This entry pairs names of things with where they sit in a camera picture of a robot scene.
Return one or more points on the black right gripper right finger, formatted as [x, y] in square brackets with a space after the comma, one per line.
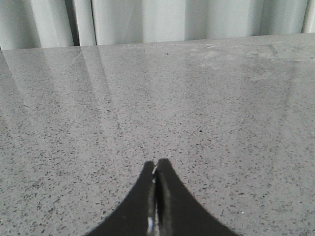
[179, 213]

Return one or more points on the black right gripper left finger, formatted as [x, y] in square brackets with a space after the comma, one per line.
[135, 216]

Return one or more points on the pale green curtain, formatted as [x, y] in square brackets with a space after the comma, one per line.
[60, 23]

